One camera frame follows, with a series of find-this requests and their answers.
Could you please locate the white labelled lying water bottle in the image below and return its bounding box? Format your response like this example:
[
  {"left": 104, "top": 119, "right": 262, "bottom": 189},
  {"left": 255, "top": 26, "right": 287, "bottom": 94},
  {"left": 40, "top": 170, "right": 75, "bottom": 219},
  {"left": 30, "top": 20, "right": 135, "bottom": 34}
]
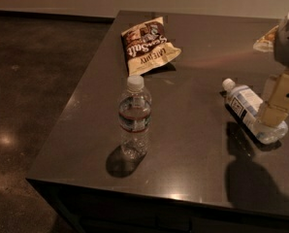
[{"left": 222, "top": 79, "right": 288, "bottom": 145}]

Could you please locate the brown sea salt chip bag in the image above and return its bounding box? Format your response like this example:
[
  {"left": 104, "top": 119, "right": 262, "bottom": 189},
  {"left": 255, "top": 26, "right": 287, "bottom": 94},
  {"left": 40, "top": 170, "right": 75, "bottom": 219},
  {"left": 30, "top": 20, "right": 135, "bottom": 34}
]
[{"left": 121, "top": 17, "right": 181, "bottom": 76}]

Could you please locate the clear plastic water bottle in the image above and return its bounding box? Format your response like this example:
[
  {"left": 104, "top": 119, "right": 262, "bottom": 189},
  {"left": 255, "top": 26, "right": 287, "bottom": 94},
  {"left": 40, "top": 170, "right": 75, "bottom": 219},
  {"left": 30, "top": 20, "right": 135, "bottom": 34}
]
[{"left": 118, "top": 75, "right": 151, "bottom": 161}]

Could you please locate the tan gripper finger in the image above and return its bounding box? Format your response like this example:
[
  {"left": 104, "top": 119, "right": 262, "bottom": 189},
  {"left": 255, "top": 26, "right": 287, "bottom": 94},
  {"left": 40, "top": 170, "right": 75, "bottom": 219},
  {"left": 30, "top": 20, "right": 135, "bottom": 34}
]
[{"left": 258, "top": 68, "right": 289, "bottom": 127}]

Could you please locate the yellow snack bag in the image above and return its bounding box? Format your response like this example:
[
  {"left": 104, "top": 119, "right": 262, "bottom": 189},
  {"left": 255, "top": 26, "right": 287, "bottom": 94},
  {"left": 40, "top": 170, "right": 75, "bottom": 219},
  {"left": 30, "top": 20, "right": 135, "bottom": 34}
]
[{"left": 253, "top": 26, "right": 278, "bottom": 52}]

